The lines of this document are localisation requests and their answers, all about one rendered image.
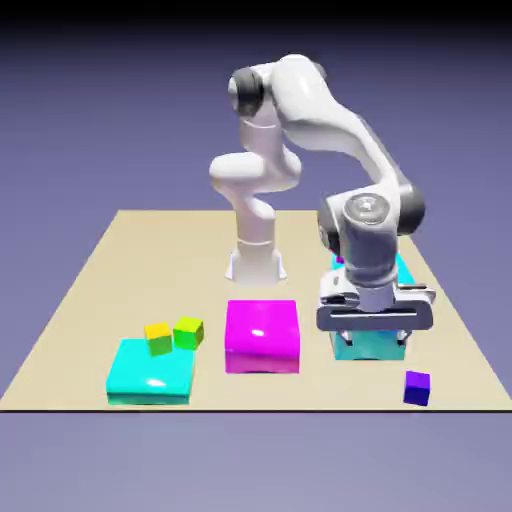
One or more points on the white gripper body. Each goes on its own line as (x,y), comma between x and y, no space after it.
(412,318)

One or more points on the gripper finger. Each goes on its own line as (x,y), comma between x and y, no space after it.
(402,338)
(346,338)

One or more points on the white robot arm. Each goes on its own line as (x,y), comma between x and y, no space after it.
(320,116)

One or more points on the small blue cube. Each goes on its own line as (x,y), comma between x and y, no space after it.
(416,388)

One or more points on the small green cube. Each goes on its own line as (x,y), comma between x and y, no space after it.
(188,332)

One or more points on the small yellow cube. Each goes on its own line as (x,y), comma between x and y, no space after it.
(158,331)

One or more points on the large tall cyan box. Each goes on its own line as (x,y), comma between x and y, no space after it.
(372,346)

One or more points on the large magenta box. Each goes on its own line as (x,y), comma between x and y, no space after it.
(262,336)

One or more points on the large flat cyan box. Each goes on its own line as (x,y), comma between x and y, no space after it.
(152,376)

